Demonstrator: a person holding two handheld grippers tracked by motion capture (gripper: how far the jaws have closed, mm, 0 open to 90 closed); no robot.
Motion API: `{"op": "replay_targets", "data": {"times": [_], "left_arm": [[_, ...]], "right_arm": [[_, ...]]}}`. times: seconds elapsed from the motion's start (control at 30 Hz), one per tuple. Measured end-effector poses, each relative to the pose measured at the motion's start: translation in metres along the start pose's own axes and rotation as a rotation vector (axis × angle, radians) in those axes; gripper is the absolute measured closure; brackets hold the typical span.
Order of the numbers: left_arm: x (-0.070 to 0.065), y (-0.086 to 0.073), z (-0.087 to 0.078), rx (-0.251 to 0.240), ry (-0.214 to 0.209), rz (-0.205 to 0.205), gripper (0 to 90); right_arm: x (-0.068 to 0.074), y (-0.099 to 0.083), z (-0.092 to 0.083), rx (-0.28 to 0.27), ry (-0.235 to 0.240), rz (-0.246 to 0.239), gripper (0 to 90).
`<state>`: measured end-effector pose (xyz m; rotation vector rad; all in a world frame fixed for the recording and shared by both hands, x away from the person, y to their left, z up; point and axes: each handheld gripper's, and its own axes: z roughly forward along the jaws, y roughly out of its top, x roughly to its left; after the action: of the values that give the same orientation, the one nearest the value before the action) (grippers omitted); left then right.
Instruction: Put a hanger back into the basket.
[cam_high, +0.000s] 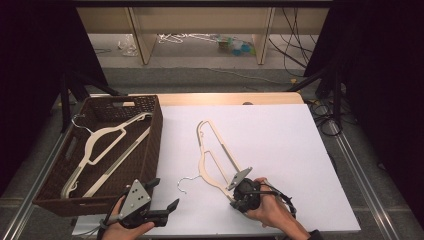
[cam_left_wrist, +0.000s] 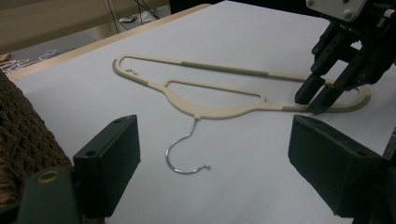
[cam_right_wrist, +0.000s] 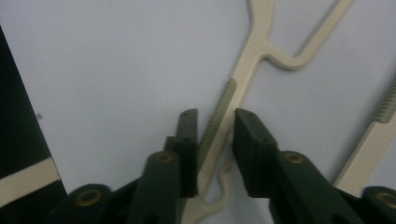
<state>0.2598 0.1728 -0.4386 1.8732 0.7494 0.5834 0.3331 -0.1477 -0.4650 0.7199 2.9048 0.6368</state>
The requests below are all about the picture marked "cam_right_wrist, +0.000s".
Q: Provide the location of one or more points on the white table mat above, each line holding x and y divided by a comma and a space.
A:
124, 62

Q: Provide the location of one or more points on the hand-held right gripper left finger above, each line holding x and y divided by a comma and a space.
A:
174, 168

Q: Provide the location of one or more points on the wooden table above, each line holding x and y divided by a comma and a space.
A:
25, 180

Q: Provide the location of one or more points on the beige plastic clothes hanger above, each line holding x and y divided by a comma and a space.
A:
367, 155
249, 62

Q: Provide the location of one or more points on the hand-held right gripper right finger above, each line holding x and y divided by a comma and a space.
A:
280, 174

